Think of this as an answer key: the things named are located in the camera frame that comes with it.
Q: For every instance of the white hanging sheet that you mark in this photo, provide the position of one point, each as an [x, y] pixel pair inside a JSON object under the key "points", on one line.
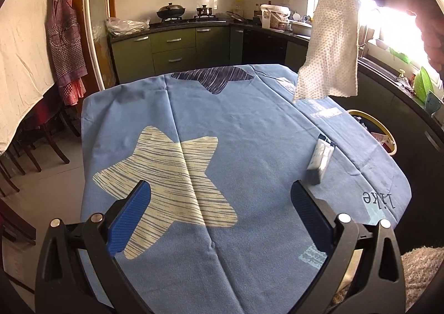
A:
{"points": [[25, 67]]}

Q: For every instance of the yellow rimmed trash bin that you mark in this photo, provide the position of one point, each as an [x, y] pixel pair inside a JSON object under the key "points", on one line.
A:
{"points": [[376, 129]]}

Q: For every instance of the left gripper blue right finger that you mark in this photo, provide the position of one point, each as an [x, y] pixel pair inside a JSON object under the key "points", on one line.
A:
{"points": [[378, 284]]}

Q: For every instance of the black wok with lid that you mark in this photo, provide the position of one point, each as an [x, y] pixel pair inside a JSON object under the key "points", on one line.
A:
{"points": [[171, 12]]}

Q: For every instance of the glass sliding door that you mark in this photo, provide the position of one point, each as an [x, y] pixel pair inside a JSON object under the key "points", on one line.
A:
{"points": [[96, 14]]}

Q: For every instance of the person right hand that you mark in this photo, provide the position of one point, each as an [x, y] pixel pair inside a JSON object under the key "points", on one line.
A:
{"points": [[430, 22]]}

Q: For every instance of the blue star tablecloth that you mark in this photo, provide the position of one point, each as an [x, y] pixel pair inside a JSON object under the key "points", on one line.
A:
{"points": [[221, 234]]}

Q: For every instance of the blue white small carton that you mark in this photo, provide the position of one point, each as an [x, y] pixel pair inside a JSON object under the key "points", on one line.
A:
{"points": [[321, 157]]}

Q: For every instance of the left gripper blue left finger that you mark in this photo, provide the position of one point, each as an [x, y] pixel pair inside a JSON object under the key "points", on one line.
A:
{"points": [[62, 285]]}

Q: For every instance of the clear plastic bag on counter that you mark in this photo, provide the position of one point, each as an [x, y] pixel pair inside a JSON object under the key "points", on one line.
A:
{"points": [[119, 27]]}

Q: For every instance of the small steel pot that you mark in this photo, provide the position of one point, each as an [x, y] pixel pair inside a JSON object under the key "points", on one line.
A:
{"points": [[204, 11]]}

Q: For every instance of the white plastic bucket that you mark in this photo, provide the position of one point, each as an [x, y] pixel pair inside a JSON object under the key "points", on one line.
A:
{"points": [[274, 17]]}

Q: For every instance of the right forearm knit sleeve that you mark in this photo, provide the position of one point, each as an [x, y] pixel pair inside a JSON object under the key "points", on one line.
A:
{"points": [[420, 266]]}

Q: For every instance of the dark wooden chair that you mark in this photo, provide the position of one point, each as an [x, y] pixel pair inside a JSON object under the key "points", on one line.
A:
{"points": [[37, 124]]}

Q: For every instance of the white enamel pot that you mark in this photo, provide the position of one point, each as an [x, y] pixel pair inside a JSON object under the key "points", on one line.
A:
{"points": [[301, 28]]}

